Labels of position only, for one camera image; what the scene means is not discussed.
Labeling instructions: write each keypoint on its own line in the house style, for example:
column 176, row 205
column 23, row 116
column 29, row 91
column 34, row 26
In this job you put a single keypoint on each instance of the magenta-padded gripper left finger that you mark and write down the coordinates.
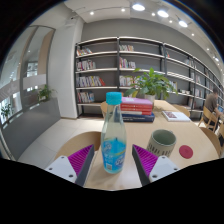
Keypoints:
column 63, row 168

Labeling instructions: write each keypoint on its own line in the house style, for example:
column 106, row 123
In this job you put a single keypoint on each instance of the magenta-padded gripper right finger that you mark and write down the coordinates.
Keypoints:
column 160, row 166

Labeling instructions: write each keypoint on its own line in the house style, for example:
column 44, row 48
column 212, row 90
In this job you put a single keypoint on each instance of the clear bottle with blue cap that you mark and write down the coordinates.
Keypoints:
column 113, row 143

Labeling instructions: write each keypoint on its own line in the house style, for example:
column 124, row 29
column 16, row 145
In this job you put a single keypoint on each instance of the green-grey patterned mug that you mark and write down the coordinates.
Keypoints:
column 160, row 144

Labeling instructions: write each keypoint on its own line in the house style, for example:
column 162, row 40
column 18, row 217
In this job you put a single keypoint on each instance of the flat round red coaster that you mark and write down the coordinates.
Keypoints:
column 186, row 152

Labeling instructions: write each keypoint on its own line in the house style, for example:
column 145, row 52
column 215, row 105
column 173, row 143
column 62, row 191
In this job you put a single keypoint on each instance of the round-backed wooden chair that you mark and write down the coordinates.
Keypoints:
column 182, row 110
column 210, row 138
column 78, row 141

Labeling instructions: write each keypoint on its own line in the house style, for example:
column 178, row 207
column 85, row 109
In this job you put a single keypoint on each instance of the white flat book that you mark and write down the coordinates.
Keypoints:
column 175, row 116

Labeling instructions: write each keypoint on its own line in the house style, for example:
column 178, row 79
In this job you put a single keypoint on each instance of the dark blue book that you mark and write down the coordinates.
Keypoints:
column 138, row 117

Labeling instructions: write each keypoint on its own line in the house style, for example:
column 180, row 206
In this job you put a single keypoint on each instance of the red book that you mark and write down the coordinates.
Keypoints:
column 136, row 108

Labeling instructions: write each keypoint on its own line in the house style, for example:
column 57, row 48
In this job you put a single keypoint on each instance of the slatted wooden chair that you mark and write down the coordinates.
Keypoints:
column 208, row 118

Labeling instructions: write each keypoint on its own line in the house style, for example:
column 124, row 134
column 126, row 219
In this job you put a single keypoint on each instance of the pink book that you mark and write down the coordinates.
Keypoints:
column 136, row 101

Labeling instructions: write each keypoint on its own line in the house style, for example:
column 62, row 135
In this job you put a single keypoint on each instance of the small potted plant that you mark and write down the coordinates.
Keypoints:
column 44, row 92

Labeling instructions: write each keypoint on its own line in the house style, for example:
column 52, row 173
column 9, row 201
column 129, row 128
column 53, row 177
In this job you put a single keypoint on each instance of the person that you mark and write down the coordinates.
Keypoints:
column 210, row 101

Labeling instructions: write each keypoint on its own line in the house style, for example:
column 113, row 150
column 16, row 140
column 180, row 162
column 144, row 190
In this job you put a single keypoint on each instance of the large green potted plant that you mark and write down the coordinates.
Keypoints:
column 150, row 83

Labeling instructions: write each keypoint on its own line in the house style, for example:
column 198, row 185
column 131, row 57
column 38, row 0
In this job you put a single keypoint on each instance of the grey bookshelf unit with books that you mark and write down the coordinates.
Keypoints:
column 106, row 63

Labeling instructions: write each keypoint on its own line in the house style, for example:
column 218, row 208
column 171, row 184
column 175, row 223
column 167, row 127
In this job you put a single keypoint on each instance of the round ceiling lights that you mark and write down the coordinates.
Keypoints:
column 138, row 7

